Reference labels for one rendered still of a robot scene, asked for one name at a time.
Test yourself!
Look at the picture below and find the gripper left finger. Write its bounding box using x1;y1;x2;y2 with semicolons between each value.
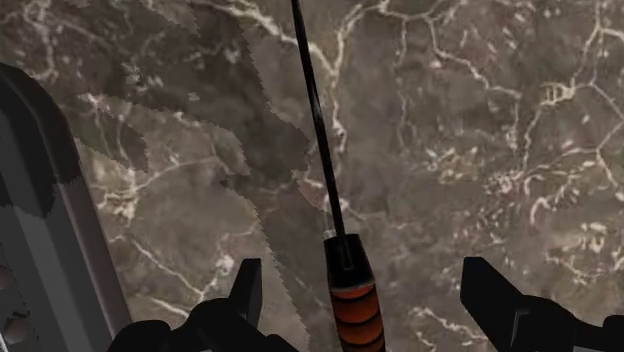
107;257;300;352

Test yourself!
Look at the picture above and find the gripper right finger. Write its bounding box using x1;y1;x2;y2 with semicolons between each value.
459;256;624;352

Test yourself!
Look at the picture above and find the orange and black handled tool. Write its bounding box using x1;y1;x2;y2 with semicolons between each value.
290;0;387;352

